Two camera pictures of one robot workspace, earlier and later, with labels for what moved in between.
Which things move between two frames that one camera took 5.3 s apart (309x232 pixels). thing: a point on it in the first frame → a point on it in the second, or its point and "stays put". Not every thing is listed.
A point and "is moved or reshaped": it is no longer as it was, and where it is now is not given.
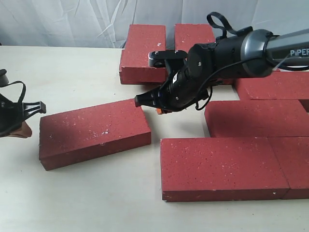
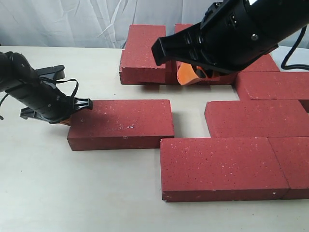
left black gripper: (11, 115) → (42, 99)
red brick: (256, 118) stays put
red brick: (290, 85) stays put
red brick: (292, 153) stays put
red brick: (74, 136) is moved or reshaped
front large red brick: (220, 168) stays put
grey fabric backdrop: (105, 23) stays put
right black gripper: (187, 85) → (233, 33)
